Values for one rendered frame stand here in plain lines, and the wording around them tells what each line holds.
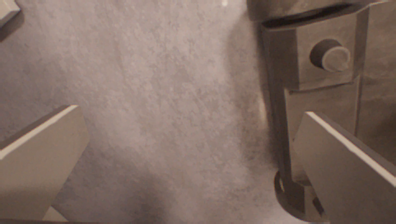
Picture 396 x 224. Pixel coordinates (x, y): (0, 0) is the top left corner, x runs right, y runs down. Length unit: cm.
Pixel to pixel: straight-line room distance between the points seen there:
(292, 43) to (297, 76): 6
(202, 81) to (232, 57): 11
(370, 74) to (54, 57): 82
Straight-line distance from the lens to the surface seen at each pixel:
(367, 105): 50
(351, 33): 38
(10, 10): 78
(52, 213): 146
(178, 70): 60
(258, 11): 40
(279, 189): 68
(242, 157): 74
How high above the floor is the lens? 55
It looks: 59 degrees down
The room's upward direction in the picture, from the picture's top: 162 degrees counter-clockwise
